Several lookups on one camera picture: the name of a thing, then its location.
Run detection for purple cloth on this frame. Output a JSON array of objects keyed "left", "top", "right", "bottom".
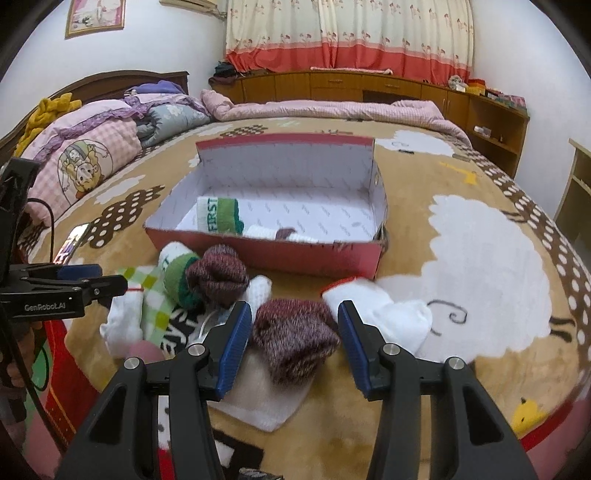
[{"left": 124, "top": 80, "right": 185, "bottom": 100}]

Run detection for pink sock ball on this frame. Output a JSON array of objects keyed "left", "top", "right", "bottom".
[{"left": 124, "top": 340, "right": 165, "bottom": 363}]

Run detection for pink checked quilt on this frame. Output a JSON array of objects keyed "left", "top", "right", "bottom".
[{"left": 201, "top": 89, "right": 472, "bottom": 146}]

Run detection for grey blue floral quilt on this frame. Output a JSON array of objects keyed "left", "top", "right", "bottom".
[{"left": 136, "top": 102, "right": 211, "bottom": 148}]

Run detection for pink plaid cartoon pillow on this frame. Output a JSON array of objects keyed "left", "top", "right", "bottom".
[{"left": 21, "top": 99, "right": 144, "bottom": 227}]

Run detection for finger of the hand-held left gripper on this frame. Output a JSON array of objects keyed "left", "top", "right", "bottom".
[
  {"left": 0, "top": 274, "right": 128, "bottom": 320},
  {"left": 10, "top": 263, "right": 103, "bottom": 284}
]

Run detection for smartphone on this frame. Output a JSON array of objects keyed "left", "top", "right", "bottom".
[{"left": 54, "top": 223, "right": 89, "bottom": 265}]

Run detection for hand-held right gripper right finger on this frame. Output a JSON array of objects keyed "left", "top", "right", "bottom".
[{"left": 337, "top": 300, "right": 539, "bottom": 480}]

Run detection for black cable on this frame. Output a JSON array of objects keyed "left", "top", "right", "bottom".
[{"left": 0, "top": 198, "right": 63, "bottom": 462}]

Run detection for plain white sock ball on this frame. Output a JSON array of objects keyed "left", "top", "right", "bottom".
[{"left": 100, "top": 292, "right": 145, "bottom": 357}]

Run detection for long wooden cabinet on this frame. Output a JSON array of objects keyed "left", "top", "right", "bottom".
[{"left": 210, "top": 69, "right": 531, "bottom": 178}]

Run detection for dark clothes pile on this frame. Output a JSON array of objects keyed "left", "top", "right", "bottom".
[{"left": 213, "top": 61, "right": 242, "bottom": 85}]

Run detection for light wooden shelf unit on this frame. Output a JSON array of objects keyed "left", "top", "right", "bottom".
[{"left": 553, "top": 138, "right": 591, "bottom": 241}]

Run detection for white socks with red trim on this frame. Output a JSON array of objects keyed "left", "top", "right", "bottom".
[{"left": 322, "top": 276, "right": 434, "bottom": 357}]

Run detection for printed sheep blanket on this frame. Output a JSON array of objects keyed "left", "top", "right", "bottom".
[{"left": 18, "top": 115, "right": 591, "bottom": 480}]

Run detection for white sock with brown toe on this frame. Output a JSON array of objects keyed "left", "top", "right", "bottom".
[{"left": 244, "top": 224, "right": 320, "bottom": 244}]

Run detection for yellow knitted cloth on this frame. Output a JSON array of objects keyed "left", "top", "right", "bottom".
[{"left": 14, "top": 92, "right": 84, "bottom": 158}]

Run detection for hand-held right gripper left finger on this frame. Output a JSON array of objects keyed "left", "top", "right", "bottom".
[{"left": 54, "top": 300, "right": 254, "bottom": 480}]

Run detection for person's left hand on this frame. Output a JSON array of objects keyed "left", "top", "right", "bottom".
[{"left": 7, "top": 320, "right": 46, "bottom": 392}]

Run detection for cream and red curtain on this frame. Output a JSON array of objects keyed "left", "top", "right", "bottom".
[{"left": 224, "top": 0, "right": 476, "bottom": 84}]

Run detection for red cardboard box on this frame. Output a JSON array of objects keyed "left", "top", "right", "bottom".
[{"left": 144, "top": 133, "right": 389, "bottom": 281}]

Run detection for row of small boxes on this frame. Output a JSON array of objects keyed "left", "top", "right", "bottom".
[{"left": 485, "top": 90, "right": 527, "bottom": 110}]

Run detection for framed wall picture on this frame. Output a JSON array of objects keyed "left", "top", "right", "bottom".
[{"left": 65, "top": 0, "right": 127, "bottom": 40}]

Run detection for maroon knitted sock ball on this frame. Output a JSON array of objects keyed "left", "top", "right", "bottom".
[
  {"left": 185, "top": 244, "right": 250, "bottom": 309},
  {"left": 252, "top": 299, "right": 341, "bottom": 386}
]

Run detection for wooden headboard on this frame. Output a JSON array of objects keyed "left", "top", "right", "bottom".
[{"left": 0, "top": 70, "right": 191, "bottom": 167}]

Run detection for green and white sock roll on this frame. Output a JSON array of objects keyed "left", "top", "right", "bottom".
[
  {"left": 196, "top": 196, "right": 245, "bottom": 237},
  {"left": 158, "top": 241, "right": 204, "bottom": 309}
]

